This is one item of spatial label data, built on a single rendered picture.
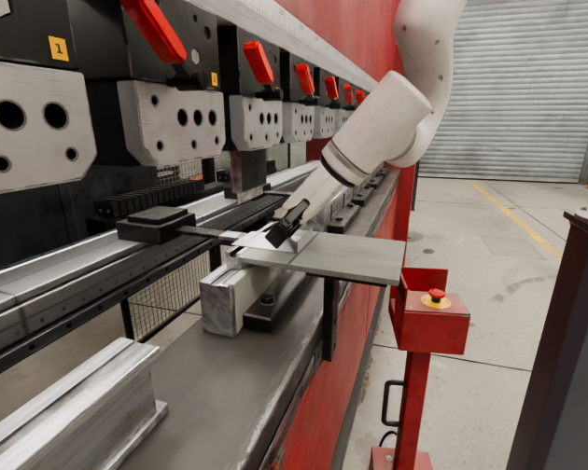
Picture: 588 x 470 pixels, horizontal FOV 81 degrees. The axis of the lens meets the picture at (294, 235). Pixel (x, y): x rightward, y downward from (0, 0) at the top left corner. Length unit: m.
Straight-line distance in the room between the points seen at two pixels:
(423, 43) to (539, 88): 8.08
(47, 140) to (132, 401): 0.28
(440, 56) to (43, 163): 0.51
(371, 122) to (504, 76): 7.99
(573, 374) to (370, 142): 0.81
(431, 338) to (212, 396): 0.61
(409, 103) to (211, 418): 0.48
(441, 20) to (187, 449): 0.62
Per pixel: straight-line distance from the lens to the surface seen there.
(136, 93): 0.36
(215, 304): 0.59
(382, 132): 0.53
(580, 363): 1.11
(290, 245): 0.63
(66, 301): 0.67
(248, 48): 0.50
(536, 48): 8.67
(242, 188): 0.60
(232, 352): 0.57
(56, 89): 0.31
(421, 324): 0.93
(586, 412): 1.21
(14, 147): 0.29
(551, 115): 8.71
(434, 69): 0.61
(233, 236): 0.68
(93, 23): 0.40
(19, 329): 0.64
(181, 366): 0.57
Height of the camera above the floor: 1.22
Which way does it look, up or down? 18 degrees down
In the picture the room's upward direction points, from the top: straight up
